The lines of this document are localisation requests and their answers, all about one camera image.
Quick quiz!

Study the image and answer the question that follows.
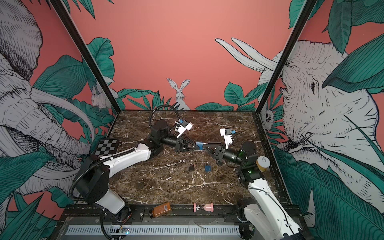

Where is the blue padlock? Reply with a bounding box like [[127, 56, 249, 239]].
[[196, 142, 204, 151], [205, 162, 212, 173]]

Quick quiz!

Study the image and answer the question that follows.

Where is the dark grey padlock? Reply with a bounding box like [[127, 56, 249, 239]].
[[188, 164, 195, 171]]

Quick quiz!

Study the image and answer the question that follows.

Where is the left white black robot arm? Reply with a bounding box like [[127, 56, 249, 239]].
[[69, 120, 199, 215]]

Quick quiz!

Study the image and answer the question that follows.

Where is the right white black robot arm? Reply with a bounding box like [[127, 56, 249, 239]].
[[200, 142, 314, 240]]

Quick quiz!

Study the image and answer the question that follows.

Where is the yellow orange can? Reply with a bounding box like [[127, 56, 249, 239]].
[[256, 156, 271, 172]]

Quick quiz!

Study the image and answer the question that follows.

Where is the pink hourglass spool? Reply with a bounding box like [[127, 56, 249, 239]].
[[193, 203, 214, 213]]

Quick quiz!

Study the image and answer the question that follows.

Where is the orange brown box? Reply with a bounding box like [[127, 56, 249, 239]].
[[150, 202, 172, 218]]

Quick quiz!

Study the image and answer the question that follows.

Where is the black white checkerboard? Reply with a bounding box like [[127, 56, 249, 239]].
[[95, 138, 119, 157]]

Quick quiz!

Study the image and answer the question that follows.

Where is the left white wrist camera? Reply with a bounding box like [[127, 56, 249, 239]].
[[176, 120, 194, 139]]

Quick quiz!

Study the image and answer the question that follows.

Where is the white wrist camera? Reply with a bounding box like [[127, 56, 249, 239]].
[[176, 120, 194, 139], [220, 128, 236, 149]]

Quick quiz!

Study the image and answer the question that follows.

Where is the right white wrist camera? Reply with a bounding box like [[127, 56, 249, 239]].
[[220, 128, 236, 149]]

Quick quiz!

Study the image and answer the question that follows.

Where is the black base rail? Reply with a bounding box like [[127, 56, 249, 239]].
[[119, 204, 304, 223]]

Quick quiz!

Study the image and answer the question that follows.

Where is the white slotted cable duct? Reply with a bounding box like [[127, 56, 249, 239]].
[[65, 225, 240, 236]]

